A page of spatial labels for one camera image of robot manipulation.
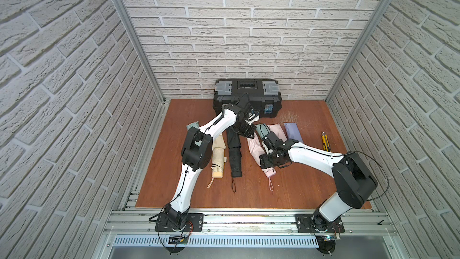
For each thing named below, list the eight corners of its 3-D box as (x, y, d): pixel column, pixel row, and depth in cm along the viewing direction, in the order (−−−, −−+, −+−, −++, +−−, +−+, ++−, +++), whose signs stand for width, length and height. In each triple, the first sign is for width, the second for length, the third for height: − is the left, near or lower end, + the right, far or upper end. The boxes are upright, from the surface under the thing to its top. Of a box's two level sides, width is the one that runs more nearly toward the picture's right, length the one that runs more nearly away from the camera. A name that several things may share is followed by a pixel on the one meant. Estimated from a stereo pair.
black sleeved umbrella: (228, 191, 84) (227, 189, 82) (229, 148, 98) (229, 146, 96) (242, 191, 84) (242, 189, 82) (241, 149, 99) (241, 146, 96)
